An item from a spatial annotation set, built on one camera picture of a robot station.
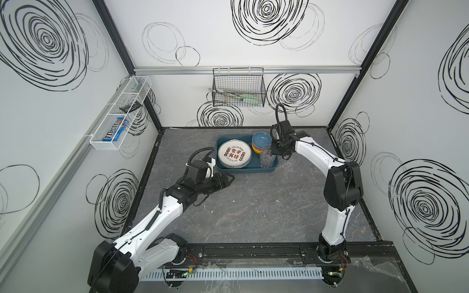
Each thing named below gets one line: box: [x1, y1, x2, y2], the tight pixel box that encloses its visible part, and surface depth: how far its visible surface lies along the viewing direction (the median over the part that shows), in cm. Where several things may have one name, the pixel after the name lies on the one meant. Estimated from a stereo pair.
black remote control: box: [119, 100, 143, 114], surface depth 80 cm
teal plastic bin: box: [214, 134, 278, 173], surface depth 102 cm
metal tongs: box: [208, 87, 245, 101], surface depth 88 cm
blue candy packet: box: [102, 117, 130, 142], surface depth 72 cm
